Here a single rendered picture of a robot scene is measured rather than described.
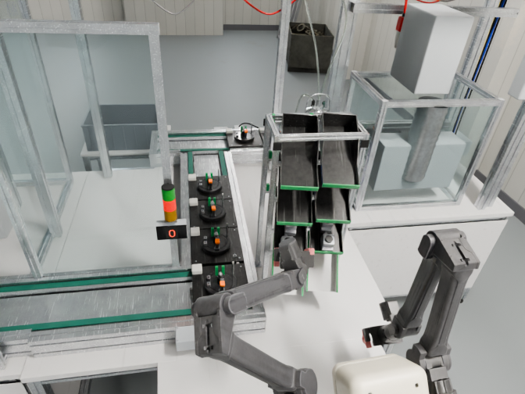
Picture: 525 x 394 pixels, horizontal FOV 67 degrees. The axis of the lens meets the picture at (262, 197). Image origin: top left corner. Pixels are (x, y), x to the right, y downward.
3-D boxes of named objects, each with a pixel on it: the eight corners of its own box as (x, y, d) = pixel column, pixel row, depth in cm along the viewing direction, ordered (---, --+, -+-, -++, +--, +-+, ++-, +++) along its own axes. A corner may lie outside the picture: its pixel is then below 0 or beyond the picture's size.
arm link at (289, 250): (277, 290, 123) (301, 286, 119) (263, 257, 121) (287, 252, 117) (290, 270, 133) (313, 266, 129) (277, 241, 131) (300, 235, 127)
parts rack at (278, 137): (335, 287, 188) (373, 135, 141) (259, 294, 182) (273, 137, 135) (323, 256, 205) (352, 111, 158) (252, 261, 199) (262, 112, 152)
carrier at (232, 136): (263, 148, 275) (264, 131, 268) (229, 149, 271) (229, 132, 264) (258, 132, 295) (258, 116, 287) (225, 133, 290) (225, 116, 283)
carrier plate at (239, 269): (251, 307, 165) (252, 304, 163) (193, 313, 161) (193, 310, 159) (244, 266, 184) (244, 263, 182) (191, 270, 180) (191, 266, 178)
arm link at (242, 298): (193, 325, 90) (231, 320, 84) (188, 299, 90) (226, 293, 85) (281, 290, 127) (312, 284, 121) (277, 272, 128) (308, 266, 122)
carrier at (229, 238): (244, 263, 185) (244, 243, 178) (191, 267, 181) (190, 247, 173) (237, 230, 204) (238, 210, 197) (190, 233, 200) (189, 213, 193)
